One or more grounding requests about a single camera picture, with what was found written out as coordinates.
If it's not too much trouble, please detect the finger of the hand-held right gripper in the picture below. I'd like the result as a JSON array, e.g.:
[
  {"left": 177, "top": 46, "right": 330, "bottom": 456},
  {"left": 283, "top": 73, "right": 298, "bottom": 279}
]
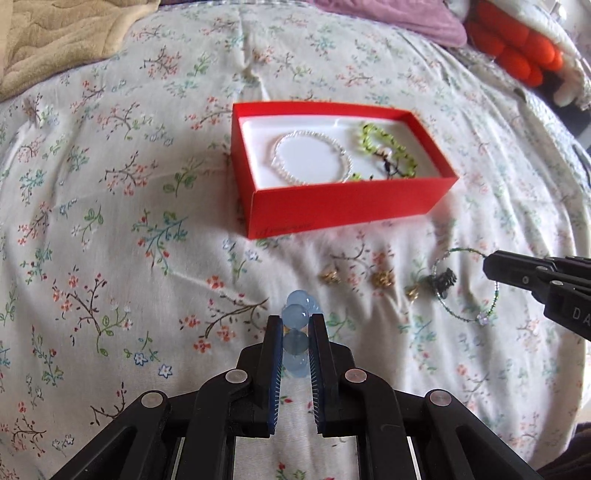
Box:
[
  {"left": 482, "top": 262, "right": 561, "bottom": 302},
  {"left": 488, "top": 250, "right": 591, "bottom": 280}
]

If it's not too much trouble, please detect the floral bed sheet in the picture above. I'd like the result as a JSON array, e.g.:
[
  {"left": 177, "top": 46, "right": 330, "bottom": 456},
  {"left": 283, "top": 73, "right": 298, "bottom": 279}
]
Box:
[{"left": 0, "top": 0, "right": 591, "bottom": 480}]

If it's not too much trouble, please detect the clear bead bracelet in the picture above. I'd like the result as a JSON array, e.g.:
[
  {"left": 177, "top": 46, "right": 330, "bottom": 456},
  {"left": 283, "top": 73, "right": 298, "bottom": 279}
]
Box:
[{"left": 271, "top": 130, "right": 353, "bottom": 186}]

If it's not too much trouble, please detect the beige quilted blanket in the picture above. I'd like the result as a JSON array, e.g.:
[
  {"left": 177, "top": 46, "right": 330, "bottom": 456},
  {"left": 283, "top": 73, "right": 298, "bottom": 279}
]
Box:
[{"left": 0, "top": 0, "right": 161, "bottom": 101}]

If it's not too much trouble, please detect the black hair claw clip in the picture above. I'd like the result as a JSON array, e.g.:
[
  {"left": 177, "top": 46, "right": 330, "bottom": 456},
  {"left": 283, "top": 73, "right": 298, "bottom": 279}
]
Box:
[{"left": 430, "top": 269, "right": 458, "bottom": 291}]

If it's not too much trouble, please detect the thin green bead bracelet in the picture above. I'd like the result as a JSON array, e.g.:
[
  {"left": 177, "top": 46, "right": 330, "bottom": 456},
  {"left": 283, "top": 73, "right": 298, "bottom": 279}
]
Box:
[{"left": 431, "top": 247, "right": 502, "bottom": 325}]

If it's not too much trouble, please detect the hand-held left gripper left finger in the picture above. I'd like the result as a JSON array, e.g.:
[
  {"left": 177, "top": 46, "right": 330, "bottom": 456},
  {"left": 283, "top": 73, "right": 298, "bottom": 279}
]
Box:
[{"left": 44, "top": 315, "right": 284, "bottom": 480}]

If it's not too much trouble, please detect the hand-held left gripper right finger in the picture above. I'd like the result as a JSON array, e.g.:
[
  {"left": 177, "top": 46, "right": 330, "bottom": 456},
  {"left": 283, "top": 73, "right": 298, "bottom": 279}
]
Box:
[{"left": 308, "top": 313, "right": 541, "bottom": 480}]

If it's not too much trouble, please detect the orange plush toy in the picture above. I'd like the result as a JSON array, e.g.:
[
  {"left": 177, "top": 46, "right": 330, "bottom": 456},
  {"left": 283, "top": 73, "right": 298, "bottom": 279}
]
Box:
[{"left": 465, "top": 0, "right": 565, "bottom": 88}]

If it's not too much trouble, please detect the light green bead bracelet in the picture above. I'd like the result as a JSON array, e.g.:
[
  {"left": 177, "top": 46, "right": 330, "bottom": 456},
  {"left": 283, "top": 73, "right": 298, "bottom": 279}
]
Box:
[{"left": 349, "top": 122, "right": 419, "bottom": 182}]

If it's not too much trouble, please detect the blue bead bracelet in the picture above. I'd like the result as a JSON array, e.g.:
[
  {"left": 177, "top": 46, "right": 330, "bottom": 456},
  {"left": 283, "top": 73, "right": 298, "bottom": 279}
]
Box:
[{"left": 281, "top": 289, "right": 311, "bottom": 376}]

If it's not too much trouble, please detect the white plush toy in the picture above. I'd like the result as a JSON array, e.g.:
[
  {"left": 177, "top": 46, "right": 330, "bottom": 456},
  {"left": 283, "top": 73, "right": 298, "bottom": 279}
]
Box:
[{"left": 551, "top": 55, "right": 591, "bottom": 110}]

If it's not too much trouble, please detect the red cardboard box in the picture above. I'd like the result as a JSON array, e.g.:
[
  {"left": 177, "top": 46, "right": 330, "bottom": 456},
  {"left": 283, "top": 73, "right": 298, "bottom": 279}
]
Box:
[{"left": 232, "top": 101, "right": 460, "bottom": 240}]

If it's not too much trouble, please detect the purple cloth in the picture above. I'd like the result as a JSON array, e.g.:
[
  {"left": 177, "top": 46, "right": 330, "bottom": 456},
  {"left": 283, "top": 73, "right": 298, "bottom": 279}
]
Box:
[{"left": 316, "top": 0, "right": 469, "bottom": 48}]

